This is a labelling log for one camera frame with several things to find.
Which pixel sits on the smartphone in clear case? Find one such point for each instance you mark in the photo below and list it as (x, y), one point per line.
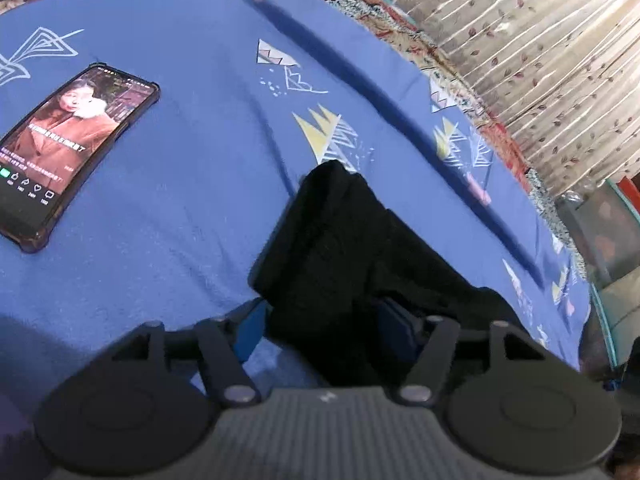
(65, 150)

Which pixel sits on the blue printed bedsheet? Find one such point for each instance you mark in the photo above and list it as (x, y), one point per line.
(175, 160)

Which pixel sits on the beige leaf-print curtain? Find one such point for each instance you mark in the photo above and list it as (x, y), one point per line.
(550, 60)

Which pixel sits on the clear storage box teal lid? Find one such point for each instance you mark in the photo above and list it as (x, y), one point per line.
(600, 230)

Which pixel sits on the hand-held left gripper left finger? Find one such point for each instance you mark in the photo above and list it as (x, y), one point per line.
(251, 332)

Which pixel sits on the beige fabric storage bag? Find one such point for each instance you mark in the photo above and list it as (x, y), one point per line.
(617, 320)

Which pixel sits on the red bag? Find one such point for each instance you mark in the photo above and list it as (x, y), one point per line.
(631, 189)

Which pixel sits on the black pants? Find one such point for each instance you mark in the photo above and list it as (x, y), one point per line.
(340, 260)

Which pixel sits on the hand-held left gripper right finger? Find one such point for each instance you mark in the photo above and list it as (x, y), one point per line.
(400, 327)

